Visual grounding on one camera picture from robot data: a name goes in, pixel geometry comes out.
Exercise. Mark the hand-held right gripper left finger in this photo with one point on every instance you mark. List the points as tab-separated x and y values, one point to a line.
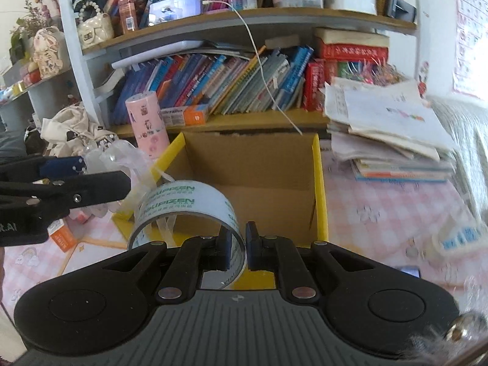
225	252

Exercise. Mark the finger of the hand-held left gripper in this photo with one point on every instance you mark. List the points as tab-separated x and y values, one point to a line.
61	166
87	192

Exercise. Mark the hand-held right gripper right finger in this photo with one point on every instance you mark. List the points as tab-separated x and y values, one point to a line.
252	244

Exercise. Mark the clear plastic bag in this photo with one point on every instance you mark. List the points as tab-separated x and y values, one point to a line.
114	156

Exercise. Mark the cardboard box with yellow flaps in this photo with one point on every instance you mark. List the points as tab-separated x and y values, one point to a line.
247	175

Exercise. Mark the clear packing tape roll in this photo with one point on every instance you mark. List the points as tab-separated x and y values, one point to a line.
171	198

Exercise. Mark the pink checkered desktop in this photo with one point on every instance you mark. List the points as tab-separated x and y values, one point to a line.
362	213

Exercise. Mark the cream hoodie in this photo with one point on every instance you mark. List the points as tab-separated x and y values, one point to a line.
68	122

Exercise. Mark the grey side shelf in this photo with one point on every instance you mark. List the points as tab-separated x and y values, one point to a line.
15	99

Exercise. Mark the pink cylinder with stickers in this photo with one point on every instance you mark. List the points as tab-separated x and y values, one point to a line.
146	122

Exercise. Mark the white cartoon jar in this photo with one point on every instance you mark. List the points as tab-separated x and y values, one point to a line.
47	55

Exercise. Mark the small white and orange box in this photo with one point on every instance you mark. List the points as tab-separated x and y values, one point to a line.
190	116

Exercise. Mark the white pearl handbag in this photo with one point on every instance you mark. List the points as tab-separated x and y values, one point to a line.
95	26

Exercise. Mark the dried flower bunch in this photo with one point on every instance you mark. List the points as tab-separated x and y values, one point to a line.
26	26

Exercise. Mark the row of colourful books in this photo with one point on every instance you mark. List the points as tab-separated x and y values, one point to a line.
228	80

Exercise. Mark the pink lotion bottle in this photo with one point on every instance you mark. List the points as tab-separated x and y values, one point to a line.
127	11

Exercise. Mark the upright red book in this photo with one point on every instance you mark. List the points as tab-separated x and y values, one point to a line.
313	84

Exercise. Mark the stack of papers and books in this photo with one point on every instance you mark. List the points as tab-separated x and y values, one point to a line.
381	122

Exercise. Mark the smartphone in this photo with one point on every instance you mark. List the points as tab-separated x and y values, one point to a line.
175	9

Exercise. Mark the white and blue packet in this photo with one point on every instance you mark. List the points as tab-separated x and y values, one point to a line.
459	236

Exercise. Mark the thick red book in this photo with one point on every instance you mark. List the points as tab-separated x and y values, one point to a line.
350	51

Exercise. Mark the wooden bookshelf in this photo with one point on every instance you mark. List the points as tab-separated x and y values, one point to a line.
267	17

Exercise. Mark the thick tan book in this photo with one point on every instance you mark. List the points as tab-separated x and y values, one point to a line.
350	36

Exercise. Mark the grey fuzzy blanket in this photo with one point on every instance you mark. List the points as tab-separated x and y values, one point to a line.
469	141

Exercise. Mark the black clip stand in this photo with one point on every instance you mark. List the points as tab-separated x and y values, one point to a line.
400	5

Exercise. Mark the wall poster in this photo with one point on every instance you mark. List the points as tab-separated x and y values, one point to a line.
471	26

